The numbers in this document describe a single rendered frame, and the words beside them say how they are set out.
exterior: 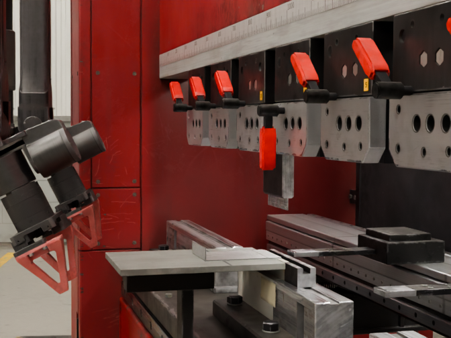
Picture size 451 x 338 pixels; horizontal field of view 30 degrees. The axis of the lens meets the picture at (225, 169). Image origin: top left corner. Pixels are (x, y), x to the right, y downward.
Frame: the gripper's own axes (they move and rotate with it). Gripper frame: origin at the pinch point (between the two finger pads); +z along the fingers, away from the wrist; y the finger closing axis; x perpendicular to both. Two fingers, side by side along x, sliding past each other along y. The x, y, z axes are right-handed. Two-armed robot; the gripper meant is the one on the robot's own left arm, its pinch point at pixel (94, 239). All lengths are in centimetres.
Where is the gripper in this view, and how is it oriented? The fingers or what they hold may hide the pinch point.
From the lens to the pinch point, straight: 165.4
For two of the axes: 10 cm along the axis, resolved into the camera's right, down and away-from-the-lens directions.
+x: -8.9, 4.5, -0.3
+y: -0.6, -0.5, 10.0
